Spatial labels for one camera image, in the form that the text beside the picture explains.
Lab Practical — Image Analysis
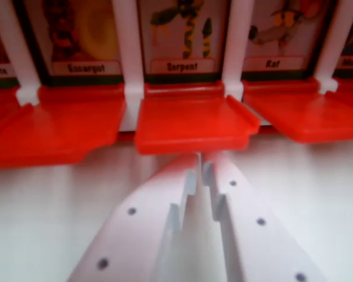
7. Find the red flap of Serpent card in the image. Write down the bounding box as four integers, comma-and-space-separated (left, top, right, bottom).
134, 80, 261, 156

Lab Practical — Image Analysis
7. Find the red flap of Escargot card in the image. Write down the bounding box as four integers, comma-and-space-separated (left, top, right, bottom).
0, 83, 127, 170

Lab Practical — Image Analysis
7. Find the red flap of Rat card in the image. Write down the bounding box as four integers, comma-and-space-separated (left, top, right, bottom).
241, 77, 353, 145

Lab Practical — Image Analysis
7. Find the red and white game board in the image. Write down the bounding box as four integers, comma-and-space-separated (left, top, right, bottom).
0, 0, 353, 170

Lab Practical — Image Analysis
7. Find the Rat picture card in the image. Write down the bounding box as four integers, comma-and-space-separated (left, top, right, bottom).
240, 0, 339, 80

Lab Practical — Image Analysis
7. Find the Escargot picture card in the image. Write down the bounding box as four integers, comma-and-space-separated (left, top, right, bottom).
22, 0, 126, 87

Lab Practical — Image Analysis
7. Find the Serpent picture card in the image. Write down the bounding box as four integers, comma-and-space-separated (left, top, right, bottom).
136, 0, 232, 84

